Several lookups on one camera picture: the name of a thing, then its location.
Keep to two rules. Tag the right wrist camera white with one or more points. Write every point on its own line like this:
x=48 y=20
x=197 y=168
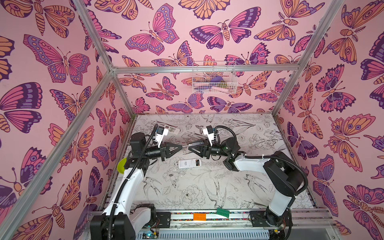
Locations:
x=209 y=132

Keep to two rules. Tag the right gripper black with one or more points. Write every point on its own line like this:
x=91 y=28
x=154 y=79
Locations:
x=207 y=151

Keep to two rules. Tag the green circuit board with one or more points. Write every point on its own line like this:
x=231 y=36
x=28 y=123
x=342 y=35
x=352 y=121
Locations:
x=148 y=235

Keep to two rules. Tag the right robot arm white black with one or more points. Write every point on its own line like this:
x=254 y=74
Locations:
x=288 y=178

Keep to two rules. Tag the white wire basket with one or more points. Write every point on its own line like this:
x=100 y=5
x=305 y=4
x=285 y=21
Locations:
x=216 y=79

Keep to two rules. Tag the orange lego brick on rail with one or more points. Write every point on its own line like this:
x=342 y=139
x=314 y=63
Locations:
x=199 y=217

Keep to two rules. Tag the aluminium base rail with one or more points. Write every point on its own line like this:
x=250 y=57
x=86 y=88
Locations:
x=303 y=224

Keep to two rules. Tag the white remote control with batteries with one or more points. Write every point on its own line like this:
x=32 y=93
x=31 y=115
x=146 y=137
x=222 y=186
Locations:
x=191 y=163

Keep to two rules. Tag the lime green bowl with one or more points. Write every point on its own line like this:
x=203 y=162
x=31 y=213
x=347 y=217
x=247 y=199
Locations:
x=121 y=165

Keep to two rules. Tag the white remote control far left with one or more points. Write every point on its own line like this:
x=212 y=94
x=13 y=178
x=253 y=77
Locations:
x=174 y=130

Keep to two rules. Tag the green lego brick on rail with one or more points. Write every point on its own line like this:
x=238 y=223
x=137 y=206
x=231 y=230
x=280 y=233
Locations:
x=223 y=212

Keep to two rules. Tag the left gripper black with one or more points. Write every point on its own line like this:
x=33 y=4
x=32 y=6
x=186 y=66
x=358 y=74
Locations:
x=162 y=152

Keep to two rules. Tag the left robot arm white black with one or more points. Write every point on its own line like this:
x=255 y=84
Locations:
x=116 y=222

